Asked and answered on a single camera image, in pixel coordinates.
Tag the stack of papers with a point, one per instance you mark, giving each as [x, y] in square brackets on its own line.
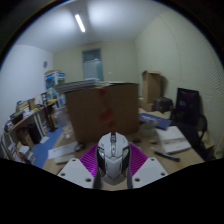
[76, 85]

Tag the clear plastic container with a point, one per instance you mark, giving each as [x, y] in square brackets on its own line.
[146, 129]

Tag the white computer mouse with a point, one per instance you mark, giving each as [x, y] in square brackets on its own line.
[112, 156]

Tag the black pen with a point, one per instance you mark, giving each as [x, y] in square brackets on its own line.
[166, 156]

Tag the wooden side desk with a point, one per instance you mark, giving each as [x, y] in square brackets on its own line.
[23, 118]

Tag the tall brown cardboard box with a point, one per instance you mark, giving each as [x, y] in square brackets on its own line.
[151, 86]

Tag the white open book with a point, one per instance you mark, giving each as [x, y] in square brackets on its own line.
[173, 140]

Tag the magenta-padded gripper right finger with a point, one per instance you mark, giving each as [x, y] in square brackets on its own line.
[150, 171]

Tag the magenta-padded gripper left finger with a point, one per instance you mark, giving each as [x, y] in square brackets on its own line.
[76, 173]

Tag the blue and white cabinet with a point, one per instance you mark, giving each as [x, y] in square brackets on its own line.
[53, 80]

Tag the large brown cardboard box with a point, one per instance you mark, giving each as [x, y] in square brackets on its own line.
[86, 113]

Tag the blue book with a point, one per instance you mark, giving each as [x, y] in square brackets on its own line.
[156, 120]

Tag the ceiling tube light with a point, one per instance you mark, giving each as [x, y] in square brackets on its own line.
[80, 23]

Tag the grey door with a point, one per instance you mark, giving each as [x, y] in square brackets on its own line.
[92, 66]

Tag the round wall clock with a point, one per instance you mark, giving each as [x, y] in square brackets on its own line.
[45, 64]

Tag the black bag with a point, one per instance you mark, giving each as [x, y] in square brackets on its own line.
[162, 105]

